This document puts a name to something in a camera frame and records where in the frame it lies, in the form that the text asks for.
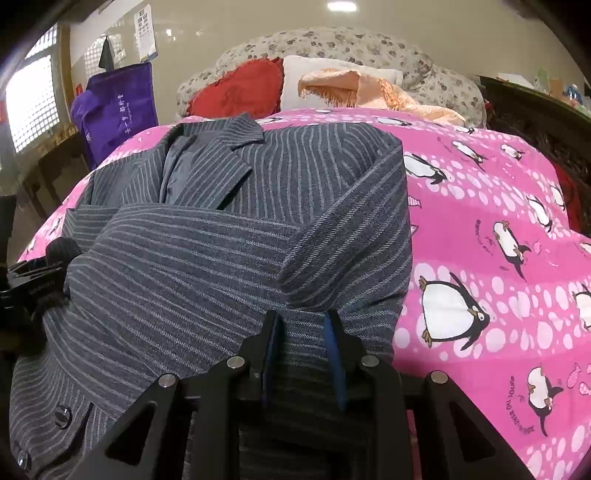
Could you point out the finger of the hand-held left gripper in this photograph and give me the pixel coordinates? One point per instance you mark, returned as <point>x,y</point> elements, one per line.
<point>41,281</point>

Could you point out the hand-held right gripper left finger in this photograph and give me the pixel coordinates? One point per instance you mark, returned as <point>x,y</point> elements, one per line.
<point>271,350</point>

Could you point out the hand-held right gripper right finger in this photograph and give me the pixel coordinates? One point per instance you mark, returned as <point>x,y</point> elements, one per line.
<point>333,355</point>

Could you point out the grey striped suit jacket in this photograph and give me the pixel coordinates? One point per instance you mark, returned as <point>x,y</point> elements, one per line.
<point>207,258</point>

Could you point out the wooden side table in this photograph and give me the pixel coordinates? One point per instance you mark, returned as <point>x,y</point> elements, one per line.
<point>55,147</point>

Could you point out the lattice window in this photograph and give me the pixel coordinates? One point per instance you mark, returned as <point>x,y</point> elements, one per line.
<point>32,92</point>

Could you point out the purple fabric bag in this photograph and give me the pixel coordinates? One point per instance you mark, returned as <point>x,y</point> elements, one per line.
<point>115,106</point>

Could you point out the pink penguin print blanket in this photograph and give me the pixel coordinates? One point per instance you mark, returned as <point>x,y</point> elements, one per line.
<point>485,230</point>

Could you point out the black hanging cloth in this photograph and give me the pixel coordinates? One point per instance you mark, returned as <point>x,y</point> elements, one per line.
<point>107,53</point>

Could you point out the red heart-shaped pillow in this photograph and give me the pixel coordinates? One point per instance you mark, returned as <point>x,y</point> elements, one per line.
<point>235,90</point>

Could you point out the peach fringed cloth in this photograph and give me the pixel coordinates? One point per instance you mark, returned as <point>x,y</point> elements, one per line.
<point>341,85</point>

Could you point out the white pillow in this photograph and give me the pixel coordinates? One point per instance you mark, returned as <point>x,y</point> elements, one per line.
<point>293,74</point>

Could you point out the red cloth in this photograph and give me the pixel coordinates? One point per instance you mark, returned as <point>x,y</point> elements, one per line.
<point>570,194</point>

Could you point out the floral quilt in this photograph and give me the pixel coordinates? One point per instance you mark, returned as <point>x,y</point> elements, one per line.
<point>369,50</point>

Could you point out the dark carved wooden headboard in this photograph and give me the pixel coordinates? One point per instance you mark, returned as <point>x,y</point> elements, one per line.
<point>531,110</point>

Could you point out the colourful shelf clutter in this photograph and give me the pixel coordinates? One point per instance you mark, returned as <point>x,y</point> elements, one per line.
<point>561,87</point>

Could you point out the wall poster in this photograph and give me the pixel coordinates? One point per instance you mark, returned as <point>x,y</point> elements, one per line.
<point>144,32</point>

